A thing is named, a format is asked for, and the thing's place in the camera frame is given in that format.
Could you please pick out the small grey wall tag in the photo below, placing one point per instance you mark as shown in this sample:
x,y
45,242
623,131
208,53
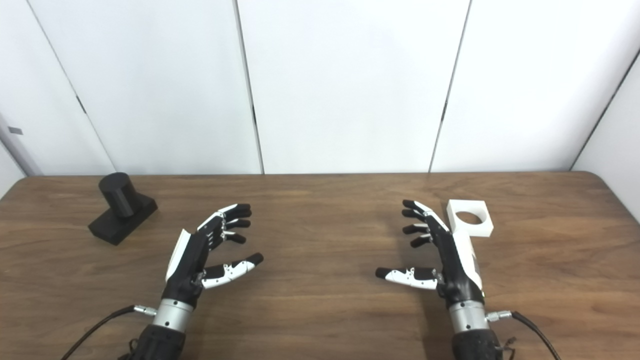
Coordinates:
x,y
15,130

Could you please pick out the black peg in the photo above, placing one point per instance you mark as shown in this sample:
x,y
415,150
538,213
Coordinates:
x,y
120,200

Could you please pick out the grey wall post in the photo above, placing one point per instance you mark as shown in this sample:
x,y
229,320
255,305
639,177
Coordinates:
x,y
20,155

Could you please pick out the white square piece with hole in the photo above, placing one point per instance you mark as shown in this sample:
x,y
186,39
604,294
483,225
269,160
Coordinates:
x,y
480,227

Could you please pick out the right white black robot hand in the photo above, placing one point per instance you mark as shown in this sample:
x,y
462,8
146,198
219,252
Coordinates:
x,y
457,272

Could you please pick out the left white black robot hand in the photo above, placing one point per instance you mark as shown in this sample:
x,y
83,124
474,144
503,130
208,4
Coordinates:
x,y
187,260

